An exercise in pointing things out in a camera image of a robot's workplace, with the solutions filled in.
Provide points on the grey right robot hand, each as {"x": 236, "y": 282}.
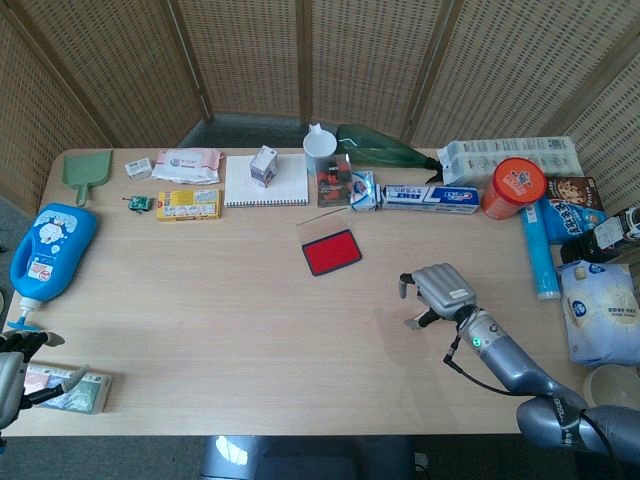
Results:
{"x": 445, "y": 290}

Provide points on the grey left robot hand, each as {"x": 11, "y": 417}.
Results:
{"x": 10, "y": 380}

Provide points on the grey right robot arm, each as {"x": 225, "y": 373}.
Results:
{"x": 515, "y": 365}

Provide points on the red ink pad clear lid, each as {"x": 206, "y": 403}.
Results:
{"x": 332, "y": 255}

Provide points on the pastel sticky notes pack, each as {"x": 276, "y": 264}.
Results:
{"x": 90, "y": 395}

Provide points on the blue white toothpaste box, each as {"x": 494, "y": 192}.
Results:
{"x": 430, "y": 199}

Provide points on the blue cylindrical tube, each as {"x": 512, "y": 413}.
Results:
{"x": 542, "y": 255}

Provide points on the orange cylindrical canister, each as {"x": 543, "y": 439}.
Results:
{"x": 512, "y": 190}

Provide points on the blue white soap box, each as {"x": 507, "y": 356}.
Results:
{"x": 364, "y": 192}

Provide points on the blue detergent bottle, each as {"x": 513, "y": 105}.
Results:
{"x": 52, "y": 250}

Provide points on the blue snack bag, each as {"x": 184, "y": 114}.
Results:
{"x": 572, "y": 222}

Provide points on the white printed long package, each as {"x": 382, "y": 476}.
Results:
{"x": 510, "y": 152}

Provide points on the clear snack box dark label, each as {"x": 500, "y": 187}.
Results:
{"x": 332, "y": 182}

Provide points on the blue white tissue pack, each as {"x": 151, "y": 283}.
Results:
{"x": 600, "y": 310}

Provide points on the green plastic bottle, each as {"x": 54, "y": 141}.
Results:
{"x": 380, "y": 147}

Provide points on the dark sauce bottle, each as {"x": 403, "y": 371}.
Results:
{"x": 595, "y": 240}

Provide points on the brown cookie box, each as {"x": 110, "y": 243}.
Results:
{"x": 575, "y": 192}

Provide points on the white blue measuring cup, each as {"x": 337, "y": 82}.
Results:
{"x": 320, "y": 145}

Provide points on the beige bowl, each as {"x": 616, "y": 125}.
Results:
{"x": 612, "y": 385}

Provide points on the small purple white carton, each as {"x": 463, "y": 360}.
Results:
{"x": 263, "y": 167}

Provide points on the green plastic dustpan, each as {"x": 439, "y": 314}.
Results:
{"x": 87, "y": 167}

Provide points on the white spiral notebook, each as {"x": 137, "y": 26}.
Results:
{"x": 240, "y": 185}

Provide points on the small white box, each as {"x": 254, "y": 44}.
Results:
{"x": 138, "y": 168}

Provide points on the yellow flat box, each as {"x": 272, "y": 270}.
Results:
{"x": 189, "y": 205}

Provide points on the pink white wet wipes pack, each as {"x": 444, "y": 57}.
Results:
{"x": 187, "y": 165}

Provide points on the woven wooden folding screen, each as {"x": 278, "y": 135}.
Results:
{"x": 250, "y": 60}

